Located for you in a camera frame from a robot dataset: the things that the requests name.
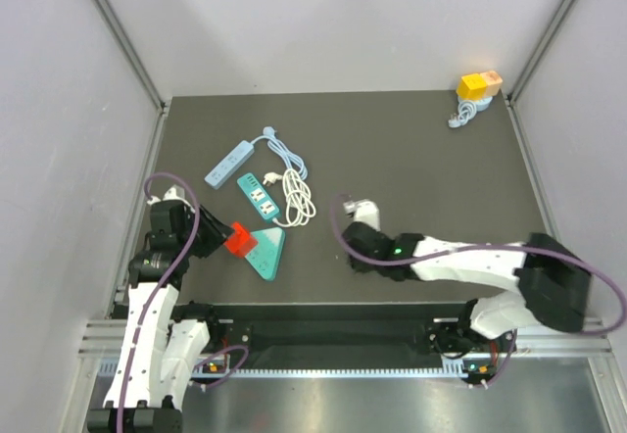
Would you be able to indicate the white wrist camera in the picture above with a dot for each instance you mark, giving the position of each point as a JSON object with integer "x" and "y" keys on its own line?
{"x": 364, "y": 211}
{"x": 174, "y": 193}

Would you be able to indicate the orange cube socket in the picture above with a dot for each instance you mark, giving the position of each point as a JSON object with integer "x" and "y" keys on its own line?
{"x": 493, "y": 82}

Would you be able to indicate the teal rectangular power strip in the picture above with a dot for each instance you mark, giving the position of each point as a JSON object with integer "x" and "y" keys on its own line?
{"x": 258, "y": 197}

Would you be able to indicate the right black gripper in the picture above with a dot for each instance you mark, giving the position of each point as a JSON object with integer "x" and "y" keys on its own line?
{"x": 359, "y": 265}

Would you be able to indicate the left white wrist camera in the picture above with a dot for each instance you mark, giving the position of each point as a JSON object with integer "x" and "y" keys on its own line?
{"x": 174, "y": 193}

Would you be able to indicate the light blue power strip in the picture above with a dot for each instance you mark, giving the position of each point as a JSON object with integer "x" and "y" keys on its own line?
{"x": 231, "y": 163}

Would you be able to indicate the grey slotted cable duct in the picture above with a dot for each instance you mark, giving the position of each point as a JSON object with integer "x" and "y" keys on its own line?
{"x": 448, "y": 369}

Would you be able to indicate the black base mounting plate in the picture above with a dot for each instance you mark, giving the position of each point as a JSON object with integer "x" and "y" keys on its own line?
{"x": 423, "y": 336}

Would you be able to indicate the red plug adapter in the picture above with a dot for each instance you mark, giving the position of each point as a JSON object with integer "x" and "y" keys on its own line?
{"x": 241, "y": 241}

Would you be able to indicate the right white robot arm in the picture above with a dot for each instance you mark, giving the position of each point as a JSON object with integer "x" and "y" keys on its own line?
{"x": 540, "y": 281}

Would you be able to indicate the yellow cube socket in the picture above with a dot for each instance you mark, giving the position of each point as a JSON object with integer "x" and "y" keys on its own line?
{"x": 471, "y": 87}

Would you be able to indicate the teal triangular power strip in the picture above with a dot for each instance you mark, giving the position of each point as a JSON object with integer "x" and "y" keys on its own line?
{"x": 265, "y": 257}

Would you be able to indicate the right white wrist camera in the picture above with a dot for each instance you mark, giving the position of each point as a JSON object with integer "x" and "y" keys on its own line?
{"x": 364, "y": 211}

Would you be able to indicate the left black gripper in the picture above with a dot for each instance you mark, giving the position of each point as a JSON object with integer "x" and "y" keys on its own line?
{"x": 217, "y": 231}

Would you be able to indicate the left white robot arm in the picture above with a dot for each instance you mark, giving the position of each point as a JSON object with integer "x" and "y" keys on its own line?
{"x": 163, "y": 339}

